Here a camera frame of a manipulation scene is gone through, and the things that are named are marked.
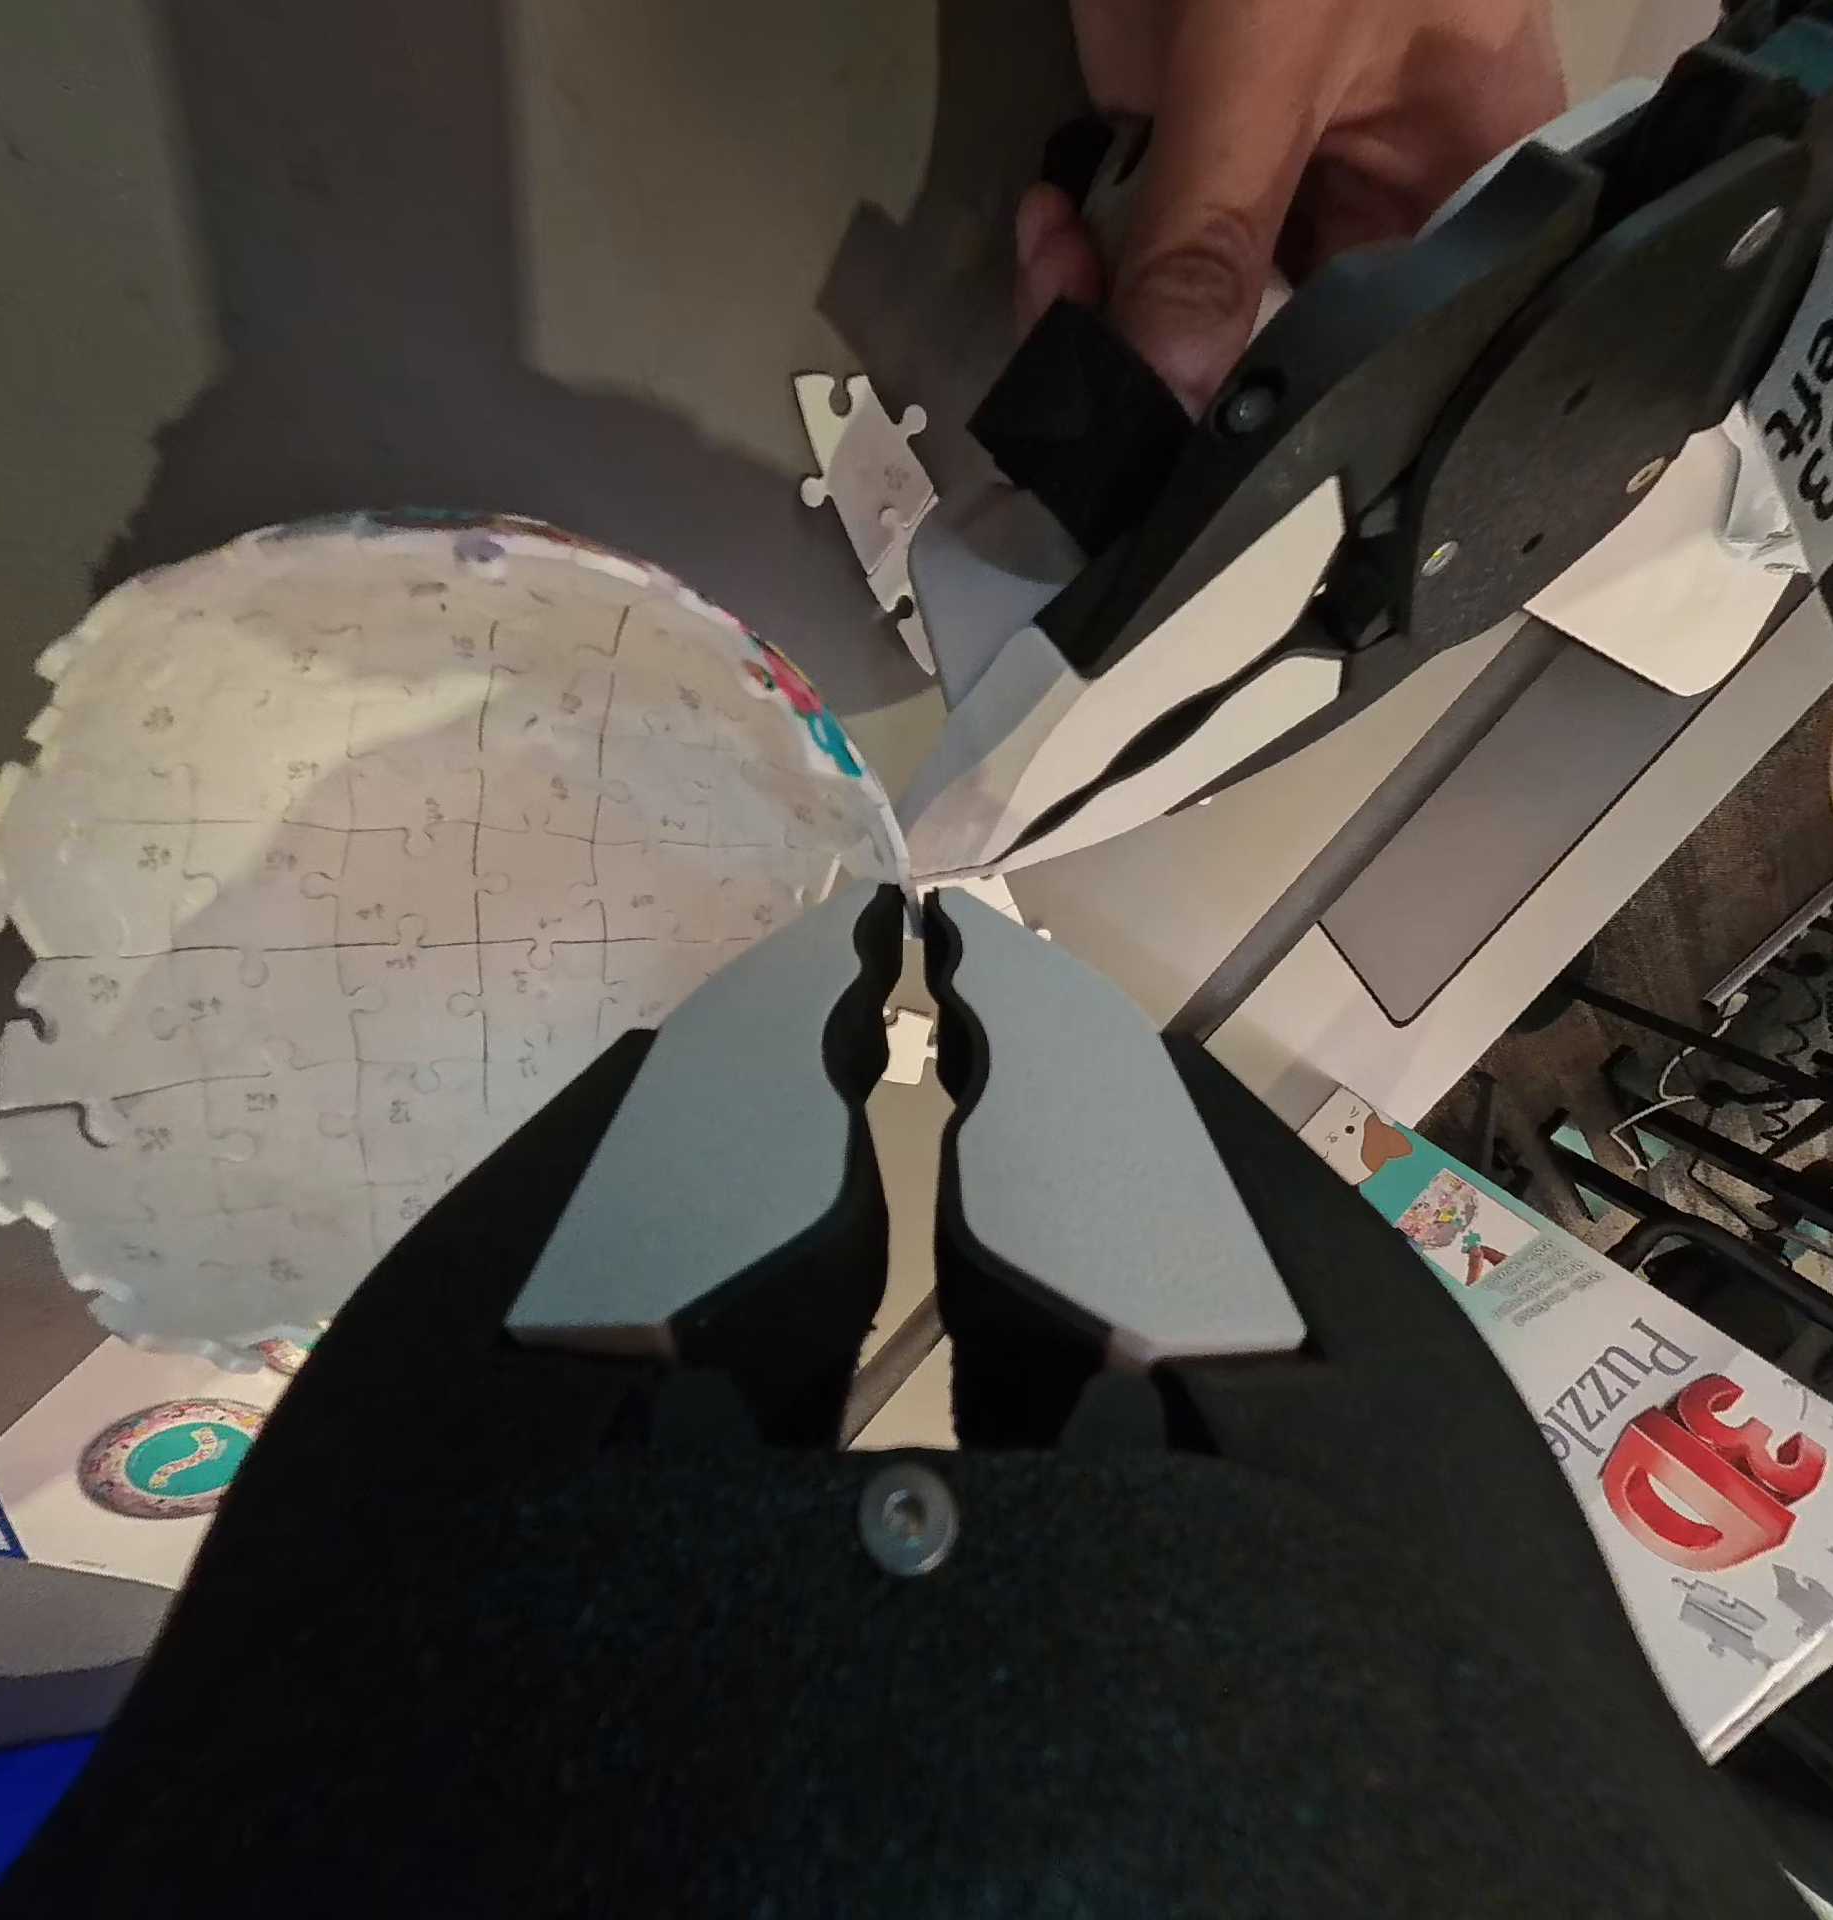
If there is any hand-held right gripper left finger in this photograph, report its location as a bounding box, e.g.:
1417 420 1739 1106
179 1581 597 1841
509 882 898 1365

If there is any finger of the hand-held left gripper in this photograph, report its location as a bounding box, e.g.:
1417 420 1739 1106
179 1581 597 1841
991 651 1358 882
907 474 1358 879

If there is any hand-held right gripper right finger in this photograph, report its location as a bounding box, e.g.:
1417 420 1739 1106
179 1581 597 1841
927 888 1312 1365

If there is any single white puzzle piece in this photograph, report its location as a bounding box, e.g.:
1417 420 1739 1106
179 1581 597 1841
870 898 956 1093

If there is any puzzle pieces group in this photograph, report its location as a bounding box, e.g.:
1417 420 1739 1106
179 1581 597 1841
791 366 956 680

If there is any partly built white puzzle ball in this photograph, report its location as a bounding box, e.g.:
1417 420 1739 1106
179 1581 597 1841
0 506 914 1374

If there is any colourful puzzle ball box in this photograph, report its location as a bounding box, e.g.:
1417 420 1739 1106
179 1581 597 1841
1293 1085 1833 1762

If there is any person's left hand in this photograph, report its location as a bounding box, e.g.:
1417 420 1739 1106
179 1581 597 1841
1007 0 1578 420

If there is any dark grey table flap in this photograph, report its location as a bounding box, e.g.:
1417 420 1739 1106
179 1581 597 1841
1326 640 1715 1029

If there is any black wheeled chair base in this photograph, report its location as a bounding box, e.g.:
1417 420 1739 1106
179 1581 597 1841
1456 868 1833 1337

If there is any printed instruction leaflet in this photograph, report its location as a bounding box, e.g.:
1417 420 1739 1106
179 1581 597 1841
0 1337 304 1591

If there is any blue plastic bin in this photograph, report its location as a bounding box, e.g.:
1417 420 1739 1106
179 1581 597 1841
0 1722 103 1893

